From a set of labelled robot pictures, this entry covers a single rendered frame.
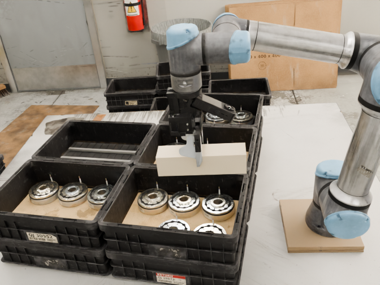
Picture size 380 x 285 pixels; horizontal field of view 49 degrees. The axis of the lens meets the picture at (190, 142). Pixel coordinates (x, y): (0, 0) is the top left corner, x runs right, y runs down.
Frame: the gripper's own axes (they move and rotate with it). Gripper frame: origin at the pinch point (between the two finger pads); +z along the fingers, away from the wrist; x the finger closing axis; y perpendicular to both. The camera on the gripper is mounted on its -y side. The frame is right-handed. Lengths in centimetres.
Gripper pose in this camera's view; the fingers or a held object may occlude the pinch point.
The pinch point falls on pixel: (201, 155)
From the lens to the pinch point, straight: 112.6
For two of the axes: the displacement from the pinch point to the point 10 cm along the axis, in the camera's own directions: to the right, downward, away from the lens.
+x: -0.6, 5.2, -8.5
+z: 0.9, 8.5, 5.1
